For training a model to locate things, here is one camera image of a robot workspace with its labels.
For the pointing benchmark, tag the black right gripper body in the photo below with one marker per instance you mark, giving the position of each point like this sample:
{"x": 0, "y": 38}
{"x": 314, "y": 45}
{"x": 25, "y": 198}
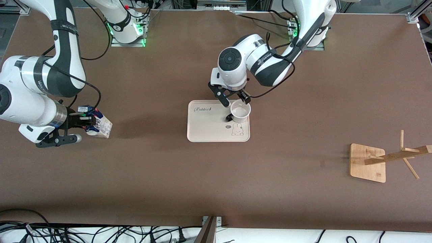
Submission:
{"x": 72, "y": 120}

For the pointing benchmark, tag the blue white milk carton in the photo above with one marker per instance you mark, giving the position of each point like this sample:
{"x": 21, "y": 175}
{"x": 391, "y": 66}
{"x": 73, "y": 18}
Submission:
{"x": 105, "y": 128}

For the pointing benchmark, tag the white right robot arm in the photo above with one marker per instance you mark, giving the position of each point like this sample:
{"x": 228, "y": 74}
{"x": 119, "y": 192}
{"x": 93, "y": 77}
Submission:
{"x": 33, "y": 77}

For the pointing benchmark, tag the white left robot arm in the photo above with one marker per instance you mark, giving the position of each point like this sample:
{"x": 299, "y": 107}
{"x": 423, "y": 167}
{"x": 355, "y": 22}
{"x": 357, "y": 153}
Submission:
{"x": 270, "y": 64}

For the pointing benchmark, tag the wooden cup hanging rack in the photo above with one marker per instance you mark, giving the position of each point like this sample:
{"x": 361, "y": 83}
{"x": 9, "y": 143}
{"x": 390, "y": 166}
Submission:
{"x": 368, "y": 165}

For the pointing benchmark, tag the white tray with rabbit print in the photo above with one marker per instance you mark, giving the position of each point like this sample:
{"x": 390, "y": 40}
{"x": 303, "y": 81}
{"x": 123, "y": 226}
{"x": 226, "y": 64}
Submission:
{"x": 209, "y": 128}

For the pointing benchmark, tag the grey metal box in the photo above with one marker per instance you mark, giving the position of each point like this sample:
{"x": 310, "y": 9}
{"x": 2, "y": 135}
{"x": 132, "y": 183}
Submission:
{"x": 221, "y": 5}

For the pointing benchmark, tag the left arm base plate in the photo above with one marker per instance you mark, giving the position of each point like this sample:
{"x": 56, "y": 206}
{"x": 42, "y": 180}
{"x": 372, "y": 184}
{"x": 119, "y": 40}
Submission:
{"x": 320, "y": 47}

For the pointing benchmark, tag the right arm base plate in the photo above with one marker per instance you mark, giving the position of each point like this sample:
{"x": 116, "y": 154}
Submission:
{"x": 144, "y": 37}

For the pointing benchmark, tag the aluminium frame profile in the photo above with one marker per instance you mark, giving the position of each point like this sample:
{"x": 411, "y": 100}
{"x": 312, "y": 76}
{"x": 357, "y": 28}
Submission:
{"x": 13, "y": 10}

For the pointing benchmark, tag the dark metal post with bracket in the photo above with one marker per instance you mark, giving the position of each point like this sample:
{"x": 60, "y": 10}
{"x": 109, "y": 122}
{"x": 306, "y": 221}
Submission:
{"x": 206, "y": 233}

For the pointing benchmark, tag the metal corner bracket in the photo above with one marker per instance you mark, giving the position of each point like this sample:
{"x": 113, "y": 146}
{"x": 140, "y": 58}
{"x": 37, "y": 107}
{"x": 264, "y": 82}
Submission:
{"x": 412, "y": 17}

